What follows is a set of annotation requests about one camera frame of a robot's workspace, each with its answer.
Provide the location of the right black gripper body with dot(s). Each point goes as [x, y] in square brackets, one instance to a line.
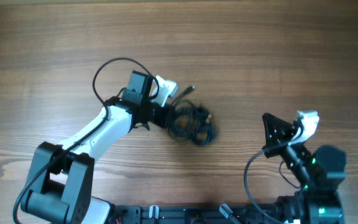
[296, 157]

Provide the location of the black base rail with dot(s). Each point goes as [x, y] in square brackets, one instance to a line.
[154, 214]

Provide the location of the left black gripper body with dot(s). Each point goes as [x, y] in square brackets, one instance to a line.
[160, 116]

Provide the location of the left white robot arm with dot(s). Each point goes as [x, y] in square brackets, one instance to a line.
[59, 183]

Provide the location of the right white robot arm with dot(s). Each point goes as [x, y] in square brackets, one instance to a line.
[319, 173]

